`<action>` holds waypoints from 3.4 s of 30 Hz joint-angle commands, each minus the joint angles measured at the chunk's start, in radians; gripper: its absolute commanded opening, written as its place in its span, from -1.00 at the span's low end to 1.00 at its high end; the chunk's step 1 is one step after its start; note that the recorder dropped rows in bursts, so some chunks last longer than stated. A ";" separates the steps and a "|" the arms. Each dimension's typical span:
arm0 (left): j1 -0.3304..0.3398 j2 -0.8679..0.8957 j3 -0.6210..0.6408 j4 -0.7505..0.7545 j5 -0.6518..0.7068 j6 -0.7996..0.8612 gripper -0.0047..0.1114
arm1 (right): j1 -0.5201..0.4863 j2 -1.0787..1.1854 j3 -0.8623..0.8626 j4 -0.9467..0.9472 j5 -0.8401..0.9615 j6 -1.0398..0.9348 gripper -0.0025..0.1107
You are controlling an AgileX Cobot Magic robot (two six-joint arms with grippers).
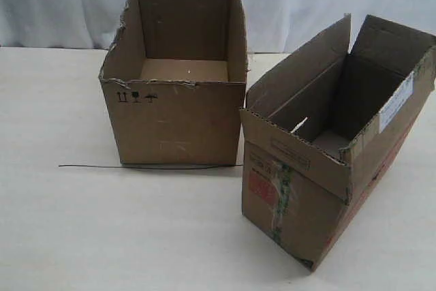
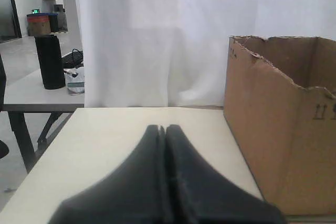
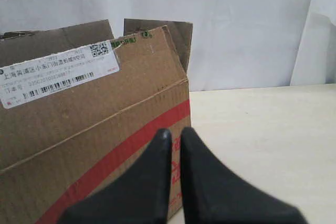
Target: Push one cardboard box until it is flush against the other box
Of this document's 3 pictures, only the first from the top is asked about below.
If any large open cardboard box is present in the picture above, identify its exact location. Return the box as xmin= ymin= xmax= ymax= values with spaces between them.
xmin=98 ymin=0 xmax=248 ymax=166

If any thin black line on table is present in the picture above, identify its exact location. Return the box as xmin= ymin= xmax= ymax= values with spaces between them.
xmin=58 ymin=164 xmax=243 ymax=170

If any narrow cardboard box red print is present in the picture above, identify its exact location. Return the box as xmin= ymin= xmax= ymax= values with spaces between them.
xmin=240 ymin=15 xmax=435 ymax=271

